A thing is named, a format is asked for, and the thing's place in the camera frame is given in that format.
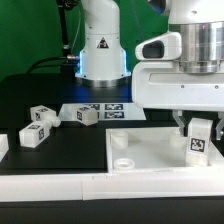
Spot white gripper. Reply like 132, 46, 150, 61
132, 62, 224, 140

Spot white square table top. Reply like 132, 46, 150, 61
105, 126, 224, 175

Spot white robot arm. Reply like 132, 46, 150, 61
76, 0, 224, 139

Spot white obstacle fence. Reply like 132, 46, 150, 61
0, 133, 224, 203

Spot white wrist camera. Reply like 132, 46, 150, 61
135, 32, 182, 61

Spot white tag sheet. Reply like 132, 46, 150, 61
59, 103, 146, 121

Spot black cable bundle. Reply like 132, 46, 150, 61
25, 0, 81, 74

